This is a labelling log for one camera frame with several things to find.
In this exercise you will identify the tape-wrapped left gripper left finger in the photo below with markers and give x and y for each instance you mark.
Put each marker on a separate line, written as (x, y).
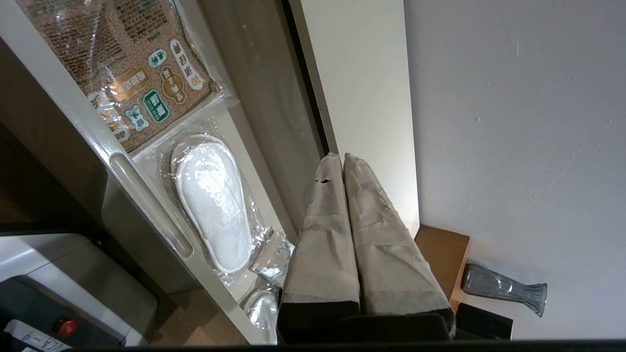
(323, 254)

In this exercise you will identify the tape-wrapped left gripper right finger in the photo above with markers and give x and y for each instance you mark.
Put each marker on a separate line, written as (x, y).
(386, 254)

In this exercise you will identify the white cabinet drawer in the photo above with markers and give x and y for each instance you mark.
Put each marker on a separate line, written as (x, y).
(137, 205)

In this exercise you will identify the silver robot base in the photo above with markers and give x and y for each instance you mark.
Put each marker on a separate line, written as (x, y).
(73, 274)

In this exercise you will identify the brown wooden side table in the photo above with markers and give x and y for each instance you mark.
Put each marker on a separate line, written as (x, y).
(440, 259)

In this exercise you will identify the white slipper in plastic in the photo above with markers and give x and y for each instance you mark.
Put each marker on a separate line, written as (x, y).
(264, 313)
(215, 205)

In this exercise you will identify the clear glass vase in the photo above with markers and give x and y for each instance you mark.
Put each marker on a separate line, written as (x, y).
(503, 288)

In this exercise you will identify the red emergency stop button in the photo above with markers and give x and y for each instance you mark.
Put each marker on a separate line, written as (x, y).
(68, 327)

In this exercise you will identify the brown grain bag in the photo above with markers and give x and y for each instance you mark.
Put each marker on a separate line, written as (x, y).
(127, 73)

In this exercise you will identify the white paper label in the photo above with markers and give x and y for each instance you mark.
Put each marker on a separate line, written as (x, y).
(34, 340)

